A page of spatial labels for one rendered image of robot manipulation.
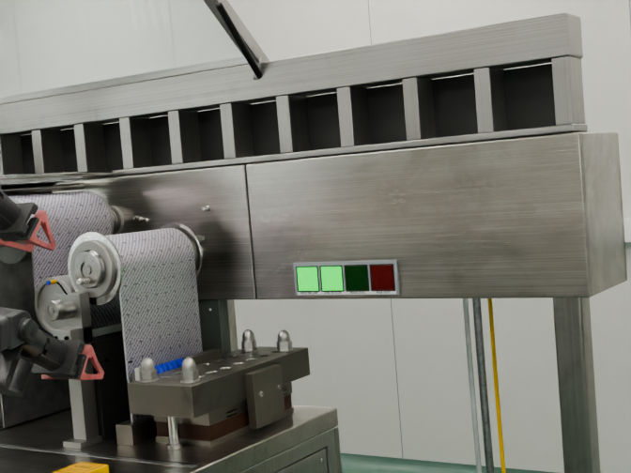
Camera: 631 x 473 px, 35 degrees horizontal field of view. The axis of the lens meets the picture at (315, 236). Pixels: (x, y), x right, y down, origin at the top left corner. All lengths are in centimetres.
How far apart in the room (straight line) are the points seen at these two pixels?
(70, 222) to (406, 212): 75
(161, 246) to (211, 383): 35
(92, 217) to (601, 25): 258
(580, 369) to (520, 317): 239
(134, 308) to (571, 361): 88
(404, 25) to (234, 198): 254
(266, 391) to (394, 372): 276
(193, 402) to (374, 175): 57
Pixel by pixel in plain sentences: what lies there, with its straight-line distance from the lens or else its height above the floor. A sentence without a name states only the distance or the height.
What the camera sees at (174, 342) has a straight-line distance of 214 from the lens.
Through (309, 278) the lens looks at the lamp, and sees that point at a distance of 211.
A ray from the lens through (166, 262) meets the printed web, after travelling 212.
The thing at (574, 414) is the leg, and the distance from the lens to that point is 210.
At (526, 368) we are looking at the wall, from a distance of 448.
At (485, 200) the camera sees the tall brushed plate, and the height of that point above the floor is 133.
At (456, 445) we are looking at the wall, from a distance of 471.
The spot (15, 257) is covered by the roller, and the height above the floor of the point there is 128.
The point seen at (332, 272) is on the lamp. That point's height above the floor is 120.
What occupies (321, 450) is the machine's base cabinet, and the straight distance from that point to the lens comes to 216.
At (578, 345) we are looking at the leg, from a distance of 206.
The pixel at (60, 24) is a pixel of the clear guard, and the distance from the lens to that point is 241.
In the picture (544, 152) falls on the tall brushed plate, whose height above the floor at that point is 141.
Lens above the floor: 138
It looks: 3 degrees down
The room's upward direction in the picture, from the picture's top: 5 degrees counter-clockwise
